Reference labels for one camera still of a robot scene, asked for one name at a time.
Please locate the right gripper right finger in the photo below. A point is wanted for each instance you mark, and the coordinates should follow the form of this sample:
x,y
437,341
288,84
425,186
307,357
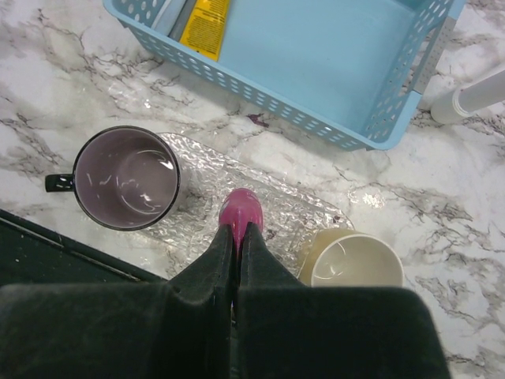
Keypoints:
x,y
289,330

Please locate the white pvc pipe frame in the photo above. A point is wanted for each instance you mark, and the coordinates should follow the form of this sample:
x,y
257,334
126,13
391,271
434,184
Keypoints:
x,y
466,100

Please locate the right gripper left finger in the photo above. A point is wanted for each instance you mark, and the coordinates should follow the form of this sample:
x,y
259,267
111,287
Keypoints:
x,y
170,329

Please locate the pink toothpaste tube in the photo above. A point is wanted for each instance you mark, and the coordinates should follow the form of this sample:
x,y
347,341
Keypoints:
x,y
240,208

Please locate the blue plastic basket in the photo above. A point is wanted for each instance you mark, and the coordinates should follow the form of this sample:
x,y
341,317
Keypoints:
x,y
351,72

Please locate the purple translucent cup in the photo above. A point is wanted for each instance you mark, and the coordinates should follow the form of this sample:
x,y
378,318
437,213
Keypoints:
x,y
124,178

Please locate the clear textured round tray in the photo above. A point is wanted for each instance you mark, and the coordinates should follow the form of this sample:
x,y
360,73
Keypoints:
x,y
221,190

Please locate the yellow mug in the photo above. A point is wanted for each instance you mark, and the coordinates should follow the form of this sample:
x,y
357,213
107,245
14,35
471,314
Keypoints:
x,y
347,258

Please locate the grey toothbrush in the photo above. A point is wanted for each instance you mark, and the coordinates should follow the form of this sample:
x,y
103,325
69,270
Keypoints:
x,y
184,9

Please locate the yellow toothpaste tube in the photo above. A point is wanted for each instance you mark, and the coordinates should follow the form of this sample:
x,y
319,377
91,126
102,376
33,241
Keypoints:
x,y
205,28

